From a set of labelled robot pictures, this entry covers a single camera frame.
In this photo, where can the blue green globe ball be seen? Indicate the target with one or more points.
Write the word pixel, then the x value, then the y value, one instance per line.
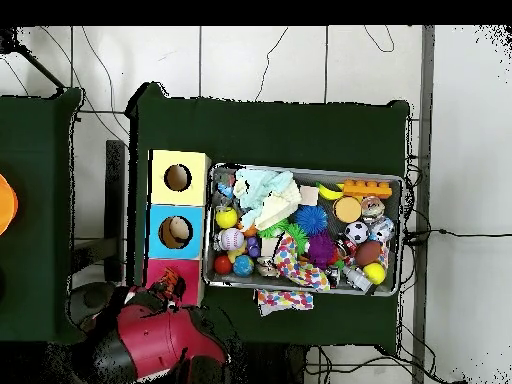
pixel 243 266

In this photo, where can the orange striped tiger plush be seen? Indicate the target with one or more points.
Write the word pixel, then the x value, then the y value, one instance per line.
pixel 171 280

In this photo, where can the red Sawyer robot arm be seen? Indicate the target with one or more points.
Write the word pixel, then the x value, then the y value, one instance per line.
pixel 160 340

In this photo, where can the shallow mesh bin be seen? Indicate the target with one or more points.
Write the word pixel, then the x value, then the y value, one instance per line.
pixel 240 284

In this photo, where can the wooden three-hole box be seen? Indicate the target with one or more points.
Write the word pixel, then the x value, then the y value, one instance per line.
pixel 180 196

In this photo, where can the teal muslin cloth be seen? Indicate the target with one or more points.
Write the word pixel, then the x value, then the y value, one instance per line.
pixel 256 188

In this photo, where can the pale yellow muslin cloth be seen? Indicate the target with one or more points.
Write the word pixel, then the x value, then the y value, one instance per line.
pixel 280 206

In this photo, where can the green spiky ball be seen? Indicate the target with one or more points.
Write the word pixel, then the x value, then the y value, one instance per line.
pixel 274 230
pixel 299 238

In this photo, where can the white baseball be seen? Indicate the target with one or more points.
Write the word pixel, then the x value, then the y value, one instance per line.
pixel 232 239

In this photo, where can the blue spiky ball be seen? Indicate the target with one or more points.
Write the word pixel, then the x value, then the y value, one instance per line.
pixel 311 220

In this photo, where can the purple knobbly toy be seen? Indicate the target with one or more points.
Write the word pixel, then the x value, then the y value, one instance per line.
pixel 321 250

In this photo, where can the dark green table cloth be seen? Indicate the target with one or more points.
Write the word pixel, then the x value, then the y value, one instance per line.
pixel 280 132

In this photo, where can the orange foam disc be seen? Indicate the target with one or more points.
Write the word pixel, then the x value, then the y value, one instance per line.
pixel 347 209

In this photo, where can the orange toy brick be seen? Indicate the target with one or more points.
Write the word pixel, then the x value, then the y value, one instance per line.
pixel 367 188

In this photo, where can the brown toy football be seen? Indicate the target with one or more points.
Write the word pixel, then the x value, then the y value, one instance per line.
pixel 367 253

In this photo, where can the plain yellow ball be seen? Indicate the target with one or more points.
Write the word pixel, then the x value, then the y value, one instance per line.
pixel 374 273

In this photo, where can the black upright panel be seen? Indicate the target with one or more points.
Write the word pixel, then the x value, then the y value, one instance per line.
pixel 115 200

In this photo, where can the dark green side-table cloth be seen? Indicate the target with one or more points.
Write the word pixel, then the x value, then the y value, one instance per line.
pixel 36 160

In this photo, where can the orange round object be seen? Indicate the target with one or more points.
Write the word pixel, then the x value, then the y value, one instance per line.
pixel 7 204

